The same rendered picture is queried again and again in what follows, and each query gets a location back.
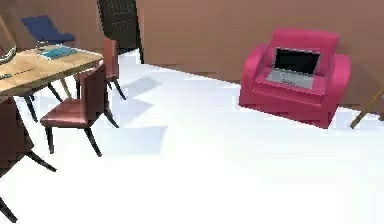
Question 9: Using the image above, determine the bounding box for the pink armchair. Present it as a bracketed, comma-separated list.
[238, 27, 352, 129]

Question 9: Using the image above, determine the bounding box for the grey laptop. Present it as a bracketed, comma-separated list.
[266, 47, 322, 90]

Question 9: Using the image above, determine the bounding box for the wooden furniture leg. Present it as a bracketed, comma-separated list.
[349, 87, 384, 130]

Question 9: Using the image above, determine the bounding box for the blue lounge chair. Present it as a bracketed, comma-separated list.
[21, 14, 76, 46]

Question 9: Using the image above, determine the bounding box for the brown dining chair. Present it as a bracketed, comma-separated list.
[74, 36, 127, 101]
[0, 95, 58, 224]
[39, 63, 120, 158]

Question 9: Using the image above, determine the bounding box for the teal book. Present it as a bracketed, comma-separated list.
[38, 46, 78, 61]

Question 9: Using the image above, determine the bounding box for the clear glass vase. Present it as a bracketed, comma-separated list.
[0, 14, 18, 66]

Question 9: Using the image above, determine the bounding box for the dark room door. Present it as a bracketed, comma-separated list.
[96, 0, 145, 64]

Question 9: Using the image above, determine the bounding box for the wooden dining table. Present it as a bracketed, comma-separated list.
[0, 45, 104, 123]

